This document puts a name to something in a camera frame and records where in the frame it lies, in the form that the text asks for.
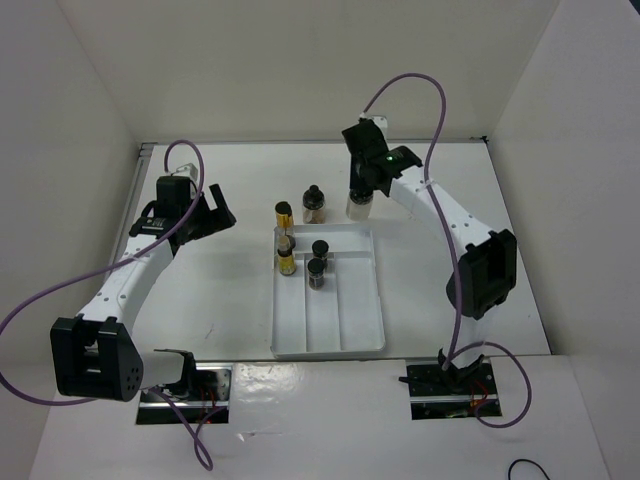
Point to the white plastic organizer tray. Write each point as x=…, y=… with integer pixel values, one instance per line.
x=341, y=318

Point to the black cap spice jar front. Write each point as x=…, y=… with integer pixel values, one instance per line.
x=316, y=272

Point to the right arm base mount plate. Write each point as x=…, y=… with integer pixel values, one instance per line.
x=430, y=398

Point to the aluminium table edge rail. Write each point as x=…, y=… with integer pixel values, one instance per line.
x=135, y=200

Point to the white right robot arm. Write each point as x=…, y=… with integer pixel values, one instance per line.
x=484, y=260

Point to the black top shaker brown spice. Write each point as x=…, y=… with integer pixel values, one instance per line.
x=313, y=202

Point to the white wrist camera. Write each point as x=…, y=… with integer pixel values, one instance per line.
x=379, y=120
x=188, y=170

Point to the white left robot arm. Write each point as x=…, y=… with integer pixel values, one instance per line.
x=93, y=353

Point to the gold capped glass grinder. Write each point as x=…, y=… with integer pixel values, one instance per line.
x=285, y=221

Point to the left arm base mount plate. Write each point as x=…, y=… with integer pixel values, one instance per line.
x=205, y=401

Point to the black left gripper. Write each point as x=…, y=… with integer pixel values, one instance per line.
x=216, y=219

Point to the yellow oil bottle tan cap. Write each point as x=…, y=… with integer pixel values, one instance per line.
x=286, y=262

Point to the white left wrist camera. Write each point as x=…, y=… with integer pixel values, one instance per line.
x=188, y=170

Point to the black top shaker white spice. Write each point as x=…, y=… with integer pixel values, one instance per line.
x=359, y=204

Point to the black cap spice jar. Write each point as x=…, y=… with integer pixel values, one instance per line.
x=316, y=272
x=320, y=250

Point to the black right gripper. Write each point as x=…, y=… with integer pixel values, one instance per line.
x=355, y=181

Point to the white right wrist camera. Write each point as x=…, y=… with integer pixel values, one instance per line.
x=379, y=120

